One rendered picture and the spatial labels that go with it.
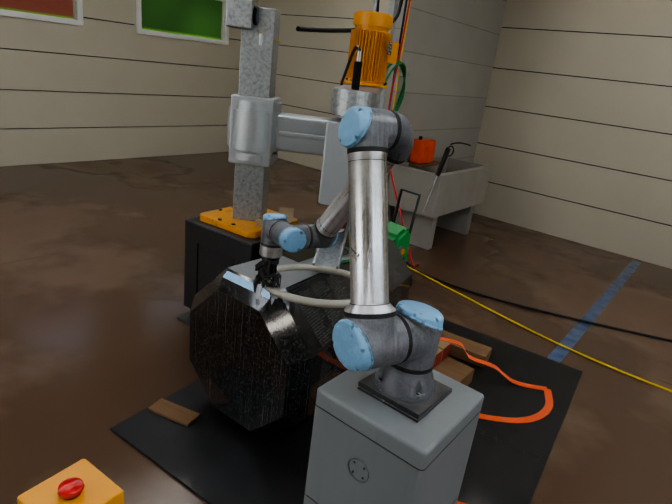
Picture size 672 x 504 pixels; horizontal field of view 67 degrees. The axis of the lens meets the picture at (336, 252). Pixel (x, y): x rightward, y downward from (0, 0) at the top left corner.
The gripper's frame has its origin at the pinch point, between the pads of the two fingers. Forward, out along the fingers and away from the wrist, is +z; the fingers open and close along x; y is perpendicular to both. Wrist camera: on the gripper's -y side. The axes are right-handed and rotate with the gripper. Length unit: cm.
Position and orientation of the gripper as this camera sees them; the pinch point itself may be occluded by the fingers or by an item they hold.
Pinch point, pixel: (264, 300)
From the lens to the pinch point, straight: 209.1
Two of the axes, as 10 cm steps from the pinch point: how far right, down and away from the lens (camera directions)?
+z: -1.4, 9.5, 2.9
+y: 3.9, 3.2, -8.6
